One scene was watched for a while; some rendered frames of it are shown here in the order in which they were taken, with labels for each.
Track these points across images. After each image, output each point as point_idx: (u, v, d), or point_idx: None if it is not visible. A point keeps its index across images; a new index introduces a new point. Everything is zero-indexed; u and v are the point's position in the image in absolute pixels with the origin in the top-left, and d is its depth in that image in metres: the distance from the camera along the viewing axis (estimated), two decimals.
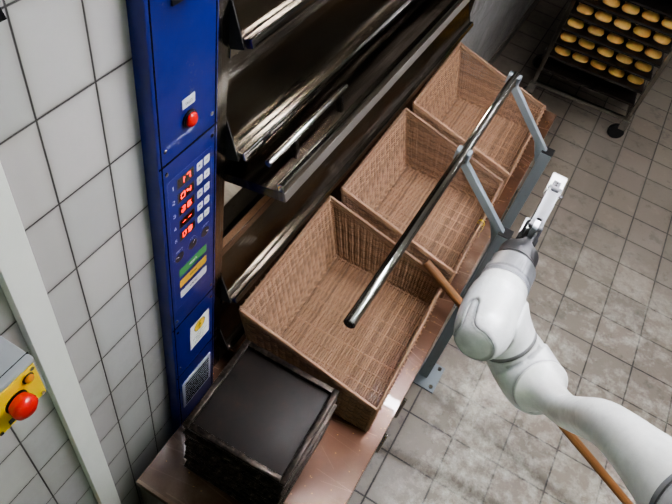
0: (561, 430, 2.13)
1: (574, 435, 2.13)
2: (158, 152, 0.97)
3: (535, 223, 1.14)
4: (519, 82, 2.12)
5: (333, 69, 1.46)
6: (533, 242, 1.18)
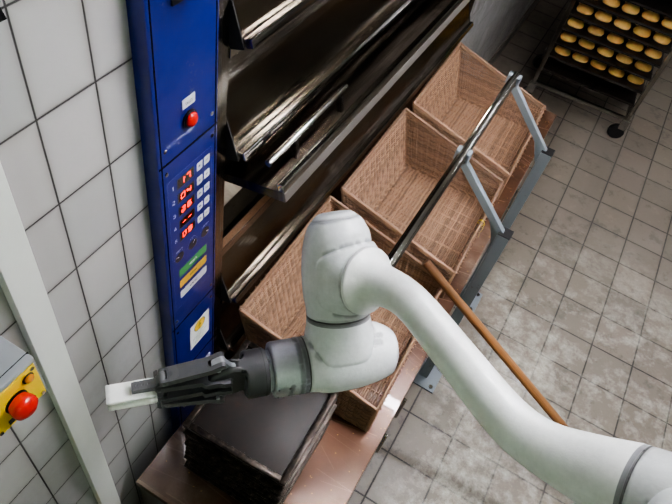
0: None
1: None
2: (158, 152, 0.97)
3: (218, 361, 0.90)
4: (519, 82, 2.12)
5: (333, 69, 1.46)
6: None
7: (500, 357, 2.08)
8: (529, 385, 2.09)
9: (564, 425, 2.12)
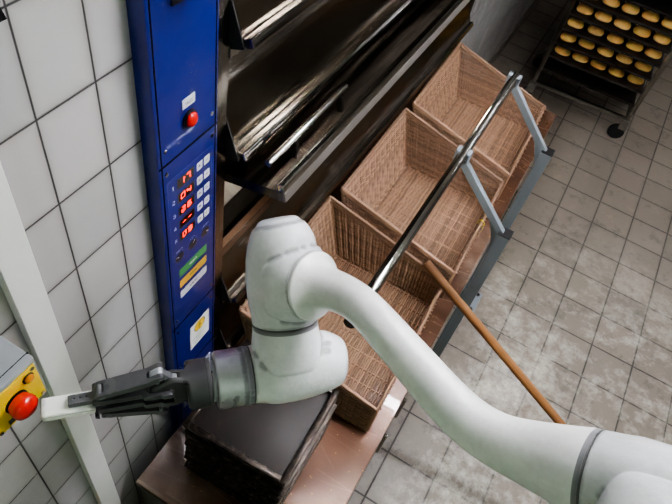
0: None
1: None
2: (158, 152, 0.97)
3: (155, 373, 0.87)
4: (519, 82, 2.12)
5: (333, 69, 1.46)
6: None
7: (500, 357, 2.08)
8: (529, 385, 2.09)
9: (564, 425, 2.12)
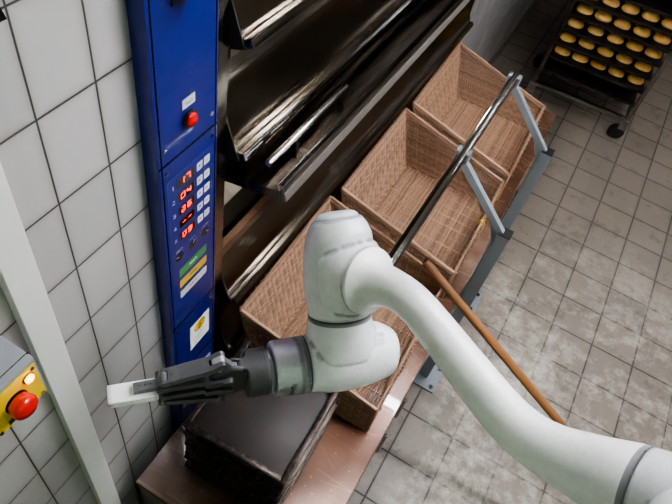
0: None
1: None
2: (158, 152, 0.97)
3: (218, 361, 0.90)
4: (519, 82, 2.12)
5: (333, 69, 1.46)
6: None
7: (500, 357, 2.08)
8: (529, 385, 2.09)
9: (564, 425, 2.12)
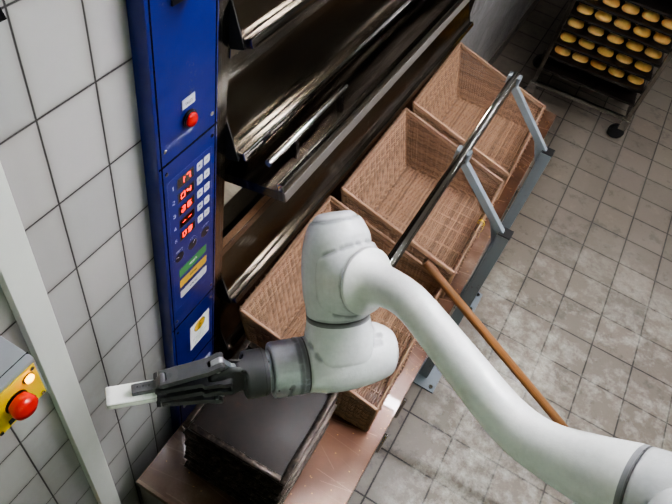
0: None
1: None
2: (158, 152, 0.97)
3: (216, 362, 0.90)
4: (519, 82, 2.12)
5: (333, 69, 1.46)
6: None
7: (500, 357, 2.08)
8: (529, 385, 2.09)
9: (564, 425, 2.12)
